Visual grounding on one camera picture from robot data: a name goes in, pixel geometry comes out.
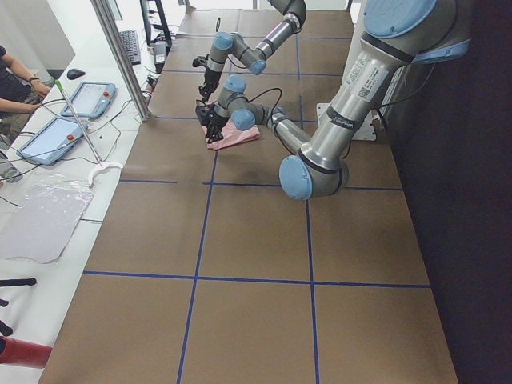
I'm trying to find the black computer mouse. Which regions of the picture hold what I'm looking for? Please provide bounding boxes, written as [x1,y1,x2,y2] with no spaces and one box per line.
[66,68,86,80]

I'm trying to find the red cylinder bottle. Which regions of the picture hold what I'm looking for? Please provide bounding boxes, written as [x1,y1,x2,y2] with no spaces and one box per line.
[0,336,53,369]

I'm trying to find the blue teach pendant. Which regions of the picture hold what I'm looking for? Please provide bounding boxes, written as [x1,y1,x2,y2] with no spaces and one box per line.
[17,117,83,166]
[69,82,117,119]

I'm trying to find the near blue teach pendant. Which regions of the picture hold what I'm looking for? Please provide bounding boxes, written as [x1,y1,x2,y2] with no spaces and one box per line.
[17,117,83,166]

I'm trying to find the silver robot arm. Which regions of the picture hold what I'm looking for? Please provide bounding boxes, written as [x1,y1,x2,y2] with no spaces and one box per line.
[193,1,474,200]
[193,0,307,102]

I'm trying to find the clear plastic bag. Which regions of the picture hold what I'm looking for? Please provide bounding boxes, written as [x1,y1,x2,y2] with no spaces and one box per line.
[1,176,94,264]

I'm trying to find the aluminium frame post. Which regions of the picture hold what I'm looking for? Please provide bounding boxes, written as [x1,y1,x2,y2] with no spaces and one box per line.
[90,0,150,122]

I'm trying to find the pink Snoopy t-shirt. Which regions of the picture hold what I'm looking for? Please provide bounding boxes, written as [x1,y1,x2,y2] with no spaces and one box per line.
[201,109,260,150]

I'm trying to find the black keyboard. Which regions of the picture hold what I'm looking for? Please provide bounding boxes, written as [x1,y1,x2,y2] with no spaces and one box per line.
[118,30,142,65]

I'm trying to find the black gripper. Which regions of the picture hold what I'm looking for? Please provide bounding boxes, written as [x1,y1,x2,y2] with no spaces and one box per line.
[195,102,230,143]
[192,55,222,102]

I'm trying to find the far blue teach pendant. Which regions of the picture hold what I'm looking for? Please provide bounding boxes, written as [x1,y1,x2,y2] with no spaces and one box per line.
[69,82,117,119]

